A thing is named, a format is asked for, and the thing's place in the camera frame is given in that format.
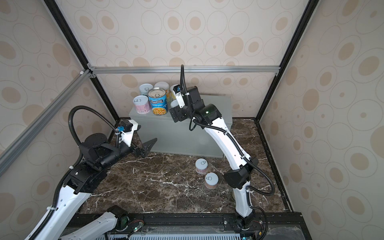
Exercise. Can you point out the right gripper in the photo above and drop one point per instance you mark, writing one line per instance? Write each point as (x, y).
(176, 111)

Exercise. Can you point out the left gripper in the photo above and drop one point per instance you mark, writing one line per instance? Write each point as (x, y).
(145, 150)

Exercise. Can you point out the yellow label white-lid can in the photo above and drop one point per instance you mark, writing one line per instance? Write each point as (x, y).
(174, 89)

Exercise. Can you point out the green orange label can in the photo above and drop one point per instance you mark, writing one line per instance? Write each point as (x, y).
(165, 86)

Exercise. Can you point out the pink label white-lid can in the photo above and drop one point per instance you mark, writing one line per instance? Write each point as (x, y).
(142, 104)

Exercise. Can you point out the teal label white-lid can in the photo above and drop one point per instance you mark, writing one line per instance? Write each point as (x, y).
(145, 88)

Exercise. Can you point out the blue label white-lid can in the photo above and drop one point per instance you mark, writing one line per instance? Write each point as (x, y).
(174, 104)

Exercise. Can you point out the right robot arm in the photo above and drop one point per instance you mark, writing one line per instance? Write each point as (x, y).
(208, 117)

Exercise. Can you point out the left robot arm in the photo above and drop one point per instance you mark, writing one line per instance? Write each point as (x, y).
(77, 185)

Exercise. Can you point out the grey metal cabinet box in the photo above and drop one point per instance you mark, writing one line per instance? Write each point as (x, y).
(175, 138)

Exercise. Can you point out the pink can near cabinet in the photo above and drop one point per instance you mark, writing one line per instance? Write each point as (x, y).
(201, 166)

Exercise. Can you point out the peach label white-lid can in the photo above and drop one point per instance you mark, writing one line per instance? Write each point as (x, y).
(211, 180)

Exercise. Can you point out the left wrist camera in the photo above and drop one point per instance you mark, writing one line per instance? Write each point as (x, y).
(126, 131)

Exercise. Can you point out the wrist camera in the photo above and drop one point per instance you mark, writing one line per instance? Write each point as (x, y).
(180, 99)
(126, 131)

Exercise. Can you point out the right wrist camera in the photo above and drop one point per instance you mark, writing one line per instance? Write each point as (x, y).
(180, 99)

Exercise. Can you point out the horizontal aluminium rail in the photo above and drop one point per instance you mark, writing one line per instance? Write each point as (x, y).
(187, 70)

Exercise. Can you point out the left diagonal aluminium rail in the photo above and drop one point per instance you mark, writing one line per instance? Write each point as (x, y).
(29, 134)

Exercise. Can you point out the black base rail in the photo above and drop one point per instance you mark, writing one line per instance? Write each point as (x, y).
(117, 224)

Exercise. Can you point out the right black corner post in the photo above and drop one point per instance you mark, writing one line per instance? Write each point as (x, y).
(299, 32)

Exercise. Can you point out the black corner post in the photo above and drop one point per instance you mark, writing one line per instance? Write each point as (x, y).
(63, 25)
(299, 32)

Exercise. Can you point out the left black corner post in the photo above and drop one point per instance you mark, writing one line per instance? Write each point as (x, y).
(63, 25)

